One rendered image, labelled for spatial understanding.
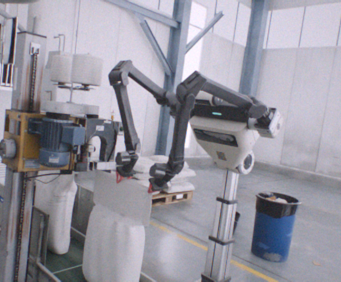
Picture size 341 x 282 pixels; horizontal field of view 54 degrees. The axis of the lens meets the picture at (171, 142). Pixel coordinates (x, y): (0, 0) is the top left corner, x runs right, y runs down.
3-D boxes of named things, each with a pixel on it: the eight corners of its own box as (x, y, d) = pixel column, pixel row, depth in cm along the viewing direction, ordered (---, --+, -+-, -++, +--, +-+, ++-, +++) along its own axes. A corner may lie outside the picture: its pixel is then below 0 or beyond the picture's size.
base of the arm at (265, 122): (262, 108, 174) (253, 127, 170) (257, 98, 168) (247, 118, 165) (278, 109, 168) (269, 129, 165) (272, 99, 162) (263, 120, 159)
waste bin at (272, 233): (299, 257, 377) (309, 200, 370) (278, 268, 339) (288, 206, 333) (261, 241, 410) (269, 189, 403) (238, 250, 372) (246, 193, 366)
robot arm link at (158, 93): (127, 53, 169) (115, 55, 175) (118, 77, 166) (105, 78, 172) (178, 95, 201) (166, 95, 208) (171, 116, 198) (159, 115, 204)
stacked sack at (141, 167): (174, 173, 515) (176, 164, 513) (142, 175, 467) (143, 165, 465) (155, 167, 544) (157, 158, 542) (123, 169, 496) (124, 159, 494)
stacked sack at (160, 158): (190, 170, 559) (191, 161, 558) (172, 171, 528) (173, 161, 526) (162, 161, 605) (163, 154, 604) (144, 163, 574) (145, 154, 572)
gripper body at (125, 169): (115, 168, 187) (120, 158, 183) (129, 167, 194) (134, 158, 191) (120, 176, 183) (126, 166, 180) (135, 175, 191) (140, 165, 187)
